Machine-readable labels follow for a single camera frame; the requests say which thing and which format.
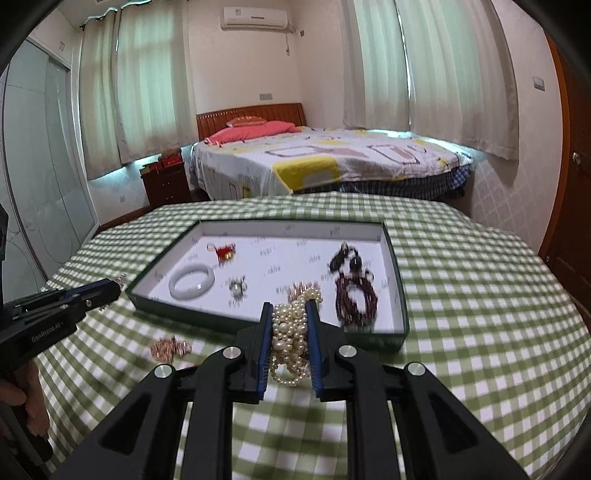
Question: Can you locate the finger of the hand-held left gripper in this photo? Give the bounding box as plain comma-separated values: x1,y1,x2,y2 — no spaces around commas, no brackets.
9,290,123,329
4,279,121,311

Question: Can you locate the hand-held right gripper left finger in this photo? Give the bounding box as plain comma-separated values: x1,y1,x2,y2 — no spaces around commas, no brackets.
51,301,278,480

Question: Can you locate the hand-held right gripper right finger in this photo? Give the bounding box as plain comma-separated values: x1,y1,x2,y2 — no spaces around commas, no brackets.
305,298,532,480

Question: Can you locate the white pearl necklace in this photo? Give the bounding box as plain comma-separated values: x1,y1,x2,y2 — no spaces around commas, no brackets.
269,286,322,387

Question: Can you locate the garnet bead bracelet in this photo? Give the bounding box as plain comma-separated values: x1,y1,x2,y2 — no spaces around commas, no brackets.
333,272,382,329

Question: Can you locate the gold pearl cluster brooch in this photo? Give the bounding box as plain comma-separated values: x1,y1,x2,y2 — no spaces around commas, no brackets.
285,281,321,303

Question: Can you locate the small pearl brooch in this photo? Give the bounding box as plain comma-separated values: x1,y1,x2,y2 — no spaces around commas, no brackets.
227,276,249,305

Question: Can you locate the white jade bangle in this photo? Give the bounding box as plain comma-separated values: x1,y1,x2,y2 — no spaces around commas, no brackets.
168,266,216,302

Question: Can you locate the dark bead bracelet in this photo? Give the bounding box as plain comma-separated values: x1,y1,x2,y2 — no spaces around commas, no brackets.
328,241,376,282

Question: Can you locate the green shallow box white lining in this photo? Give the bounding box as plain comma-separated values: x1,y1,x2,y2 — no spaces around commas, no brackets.
126,220,411,355

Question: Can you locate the red knot gold charm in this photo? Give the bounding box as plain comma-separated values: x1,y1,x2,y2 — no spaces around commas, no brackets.
206,242,236,264

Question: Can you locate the person's left hand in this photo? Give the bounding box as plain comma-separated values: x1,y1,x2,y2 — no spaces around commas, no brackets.
0,360,49,437

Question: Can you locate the glass sliding wardrobe door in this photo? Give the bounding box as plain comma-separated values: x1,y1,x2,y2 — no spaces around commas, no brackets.
0,39,100,287

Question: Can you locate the dark wooden nightstand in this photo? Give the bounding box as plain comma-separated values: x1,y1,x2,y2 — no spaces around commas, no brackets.
140,162,192,208

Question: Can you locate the green checked tablecloth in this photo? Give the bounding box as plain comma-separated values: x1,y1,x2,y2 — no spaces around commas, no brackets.
34,191,590,480

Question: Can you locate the white curtain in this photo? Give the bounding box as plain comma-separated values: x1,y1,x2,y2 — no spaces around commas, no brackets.
113,0,199,165
78,9,123,181
342,0,411,131
399,0,520,162

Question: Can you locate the blue plaid mattress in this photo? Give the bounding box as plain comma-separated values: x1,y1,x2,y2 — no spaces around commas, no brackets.
295,166,472,202

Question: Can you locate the bed with patterned cover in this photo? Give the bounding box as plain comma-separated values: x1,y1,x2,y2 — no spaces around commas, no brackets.
190,128,474,201

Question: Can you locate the wooden bed headboard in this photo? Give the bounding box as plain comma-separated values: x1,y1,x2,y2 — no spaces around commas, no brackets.
196,102,308,141

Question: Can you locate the pink pillow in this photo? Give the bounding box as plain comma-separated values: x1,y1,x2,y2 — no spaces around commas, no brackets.
205,121,296,146

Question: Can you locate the wooden door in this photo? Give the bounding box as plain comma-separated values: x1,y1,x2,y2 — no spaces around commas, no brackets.
538,32,591,278

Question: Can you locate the white air conditioner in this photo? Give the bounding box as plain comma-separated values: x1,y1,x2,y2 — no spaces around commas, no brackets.
221,6,296,33

